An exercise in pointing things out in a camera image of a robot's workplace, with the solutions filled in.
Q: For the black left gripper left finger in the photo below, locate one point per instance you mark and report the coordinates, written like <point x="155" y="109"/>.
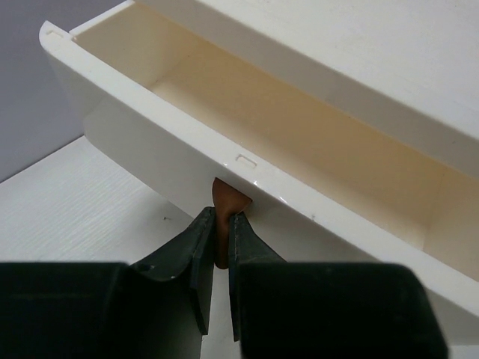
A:
<point x="158" y="307"/>

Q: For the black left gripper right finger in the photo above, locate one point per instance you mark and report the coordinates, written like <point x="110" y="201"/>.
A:
<point x="282" y="309"/>

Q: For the brown top drawer tab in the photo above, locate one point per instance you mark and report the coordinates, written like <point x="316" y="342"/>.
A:
<point x="227" y="202"/>

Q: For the white drawer cabinet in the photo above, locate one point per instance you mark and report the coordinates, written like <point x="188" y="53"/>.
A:
<point x="422" y="53"/>

